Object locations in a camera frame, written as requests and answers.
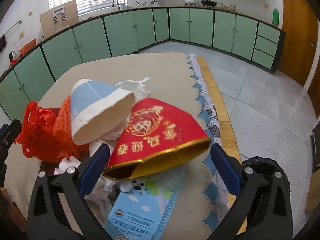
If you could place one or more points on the wooden table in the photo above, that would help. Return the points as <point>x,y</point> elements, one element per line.
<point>225,115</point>

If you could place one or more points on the black trash bin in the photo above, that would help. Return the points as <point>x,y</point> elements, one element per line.
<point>265,161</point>

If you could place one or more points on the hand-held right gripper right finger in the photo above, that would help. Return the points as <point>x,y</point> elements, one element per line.
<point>225,170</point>

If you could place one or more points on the red plastic basin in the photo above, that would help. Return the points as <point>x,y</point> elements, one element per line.
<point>27,46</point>

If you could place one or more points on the red plastic bag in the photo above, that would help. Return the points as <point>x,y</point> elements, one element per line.
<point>37,130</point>

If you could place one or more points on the clear plastic container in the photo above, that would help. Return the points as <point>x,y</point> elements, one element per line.
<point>16,47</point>

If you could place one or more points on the black wok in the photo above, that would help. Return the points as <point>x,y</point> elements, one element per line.
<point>208,3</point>

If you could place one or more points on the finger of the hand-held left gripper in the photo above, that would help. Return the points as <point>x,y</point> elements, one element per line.
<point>11,136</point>

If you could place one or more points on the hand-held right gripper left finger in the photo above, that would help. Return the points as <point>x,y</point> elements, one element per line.
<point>95,171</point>

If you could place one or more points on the white cooking pot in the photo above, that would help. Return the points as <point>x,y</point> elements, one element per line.
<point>190,0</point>

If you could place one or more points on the utensil holder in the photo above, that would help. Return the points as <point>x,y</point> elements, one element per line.
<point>141,4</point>

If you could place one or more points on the green kitchen base cabinets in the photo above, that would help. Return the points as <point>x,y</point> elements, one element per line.
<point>120,32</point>

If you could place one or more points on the green bottle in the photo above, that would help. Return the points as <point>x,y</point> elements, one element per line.
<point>275,17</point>

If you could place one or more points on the dark towel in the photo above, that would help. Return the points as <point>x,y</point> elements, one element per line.
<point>2,43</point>

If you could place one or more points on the red paper cup gold rim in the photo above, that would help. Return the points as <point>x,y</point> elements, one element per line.
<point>155,135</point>

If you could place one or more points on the metal kettle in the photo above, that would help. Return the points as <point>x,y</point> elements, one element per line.
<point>12,56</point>

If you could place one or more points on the metal towel bar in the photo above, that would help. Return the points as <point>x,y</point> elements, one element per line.
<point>13,27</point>

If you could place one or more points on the orange foam net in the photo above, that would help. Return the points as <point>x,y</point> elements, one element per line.
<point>62,125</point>

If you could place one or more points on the blue and white patterned cloth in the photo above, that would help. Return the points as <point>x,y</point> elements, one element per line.
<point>207,110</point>

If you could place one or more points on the crumpled white tissue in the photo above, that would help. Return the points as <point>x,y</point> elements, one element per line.
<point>105,195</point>
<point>67,165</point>

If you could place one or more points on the white crumpled plastic bag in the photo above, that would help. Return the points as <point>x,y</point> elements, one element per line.
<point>132,87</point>

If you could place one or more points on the blue and white paper cup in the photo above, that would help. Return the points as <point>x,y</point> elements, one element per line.
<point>95,100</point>

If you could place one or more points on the wooden door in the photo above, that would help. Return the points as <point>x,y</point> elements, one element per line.
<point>295,30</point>

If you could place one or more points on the glass jars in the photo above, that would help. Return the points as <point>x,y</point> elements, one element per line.
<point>226,6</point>

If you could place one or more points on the blue milk carton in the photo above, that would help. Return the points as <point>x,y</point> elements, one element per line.
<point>140,210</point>

